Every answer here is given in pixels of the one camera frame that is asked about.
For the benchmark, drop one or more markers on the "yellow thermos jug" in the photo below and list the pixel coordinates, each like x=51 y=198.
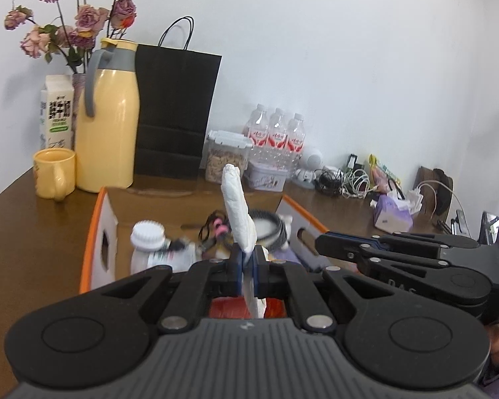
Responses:
x=108 y=133

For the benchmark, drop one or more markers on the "yellow and pink snack packet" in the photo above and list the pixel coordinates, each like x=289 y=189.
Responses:
x=382 y=174

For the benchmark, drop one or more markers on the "brown leather bag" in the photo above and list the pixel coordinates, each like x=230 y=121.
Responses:
x=438 y=187

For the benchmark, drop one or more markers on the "white robot speaker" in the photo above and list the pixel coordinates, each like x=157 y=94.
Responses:
x=310 y=164

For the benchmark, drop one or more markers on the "glass flower vase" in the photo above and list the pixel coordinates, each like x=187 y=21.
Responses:
x=80 y=99

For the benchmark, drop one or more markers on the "yellow mug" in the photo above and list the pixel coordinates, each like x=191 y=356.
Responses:
x=52 y=174

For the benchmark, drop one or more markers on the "clear water bottle red label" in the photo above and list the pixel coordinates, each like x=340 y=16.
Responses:
x=277 y=135
x=296 y=139
x=257 y=131

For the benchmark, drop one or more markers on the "cardboard box with orange edges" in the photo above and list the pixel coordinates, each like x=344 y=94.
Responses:
x=149 y=205

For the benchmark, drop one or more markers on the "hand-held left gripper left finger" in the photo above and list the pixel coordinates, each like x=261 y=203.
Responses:
x=237 y=272

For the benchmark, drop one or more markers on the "purple tissue pack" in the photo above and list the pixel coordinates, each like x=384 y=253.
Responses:
x=393 y=214

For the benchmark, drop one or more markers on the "white milk carton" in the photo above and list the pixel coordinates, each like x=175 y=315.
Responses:
x=57 y=112

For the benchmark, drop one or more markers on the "black desktop stand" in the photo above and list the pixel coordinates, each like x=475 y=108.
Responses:
x=461 y=220

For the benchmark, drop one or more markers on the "black paper bag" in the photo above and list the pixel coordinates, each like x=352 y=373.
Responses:
x=174 y=104

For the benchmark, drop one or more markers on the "white plastic bottle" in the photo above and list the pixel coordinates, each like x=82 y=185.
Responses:
x=149 y=237

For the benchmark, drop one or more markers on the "purple knitted cloth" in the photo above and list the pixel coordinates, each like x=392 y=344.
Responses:
x=285 y=255

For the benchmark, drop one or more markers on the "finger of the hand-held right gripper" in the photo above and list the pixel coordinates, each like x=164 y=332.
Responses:
x=395 y=262
x=349 y=237

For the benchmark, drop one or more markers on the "small black device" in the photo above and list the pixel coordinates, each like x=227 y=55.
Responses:
x=352 y=162

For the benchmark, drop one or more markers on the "white printed tin box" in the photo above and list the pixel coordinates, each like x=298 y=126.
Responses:
x=267 y=178

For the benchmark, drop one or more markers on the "bouquet of dried roses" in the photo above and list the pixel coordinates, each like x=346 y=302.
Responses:
x=83 y=18

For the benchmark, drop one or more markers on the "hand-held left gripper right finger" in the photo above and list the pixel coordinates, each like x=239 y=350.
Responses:
x=258 y=274

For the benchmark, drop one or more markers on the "clear container of seeds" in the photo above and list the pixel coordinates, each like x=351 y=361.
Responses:
x=226 y=160

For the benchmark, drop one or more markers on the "red artificial rose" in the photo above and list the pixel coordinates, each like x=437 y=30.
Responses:
x=228 y=308

